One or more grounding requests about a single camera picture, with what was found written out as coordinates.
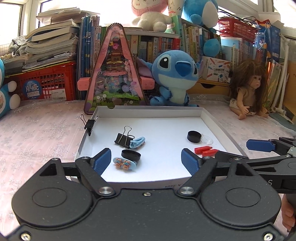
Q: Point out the black binder clip on tray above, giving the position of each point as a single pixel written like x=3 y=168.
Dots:
x=88 y=125

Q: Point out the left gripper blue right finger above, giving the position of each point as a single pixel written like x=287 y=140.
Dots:
x=201 y=170

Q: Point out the blue bear hair clip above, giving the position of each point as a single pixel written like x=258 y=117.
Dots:
x=125 y=164

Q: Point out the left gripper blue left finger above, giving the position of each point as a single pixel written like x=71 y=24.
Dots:
x=90 y=171

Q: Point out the clear plastic dome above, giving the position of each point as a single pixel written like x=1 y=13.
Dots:
x=206 y=140

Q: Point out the stack of books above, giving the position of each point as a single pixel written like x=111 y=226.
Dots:
x=55 y=42

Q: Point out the black round cap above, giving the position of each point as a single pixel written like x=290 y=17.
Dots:
x=194 y=136
x=131 y=155

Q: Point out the Doraemon plush toy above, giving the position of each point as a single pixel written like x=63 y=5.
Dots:
x=8 y=102

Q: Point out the pink snowflake tablecloth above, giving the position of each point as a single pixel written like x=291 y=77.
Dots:
x=41 y=129

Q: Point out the red plastic crate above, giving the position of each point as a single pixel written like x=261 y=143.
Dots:
x=52 y=82

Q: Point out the row of shelf books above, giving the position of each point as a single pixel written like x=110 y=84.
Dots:
x=148 y=45

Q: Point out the black binder clip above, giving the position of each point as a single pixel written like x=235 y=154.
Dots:
x=88 y=125
x=124 y=139

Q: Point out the white pipe rack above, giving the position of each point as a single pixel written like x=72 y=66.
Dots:
x=277 y=105

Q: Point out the pink white bunny plush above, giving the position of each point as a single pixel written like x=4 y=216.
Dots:
x=150 y=15

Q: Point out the Stitch blue plush toy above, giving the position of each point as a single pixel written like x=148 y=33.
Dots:
x=175 y=72

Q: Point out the wooden drawer box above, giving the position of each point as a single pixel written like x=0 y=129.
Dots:
x=210 y=87

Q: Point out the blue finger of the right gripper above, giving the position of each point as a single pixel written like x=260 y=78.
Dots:
x=227 y=157
x=260 y=145

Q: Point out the red plastic basket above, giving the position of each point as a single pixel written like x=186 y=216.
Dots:
x=232 y=27

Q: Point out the red crayon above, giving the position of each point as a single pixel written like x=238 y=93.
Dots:
x=209 y=153
x=200 y=150

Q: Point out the white pencil print box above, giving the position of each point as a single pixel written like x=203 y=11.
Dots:
x=216 y=69

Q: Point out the blue plush toy on shelf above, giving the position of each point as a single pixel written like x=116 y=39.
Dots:
x=204 y=13

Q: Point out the person right hand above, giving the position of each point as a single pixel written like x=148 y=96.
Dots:
x=287 y=213

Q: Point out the white cardboard tray box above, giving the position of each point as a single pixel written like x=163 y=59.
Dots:
x=165 y=129

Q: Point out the brown haired baby doll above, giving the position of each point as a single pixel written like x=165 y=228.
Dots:
x=248 y=89

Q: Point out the pink triangular miniature house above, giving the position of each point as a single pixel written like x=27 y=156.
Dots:
x=114 y=80

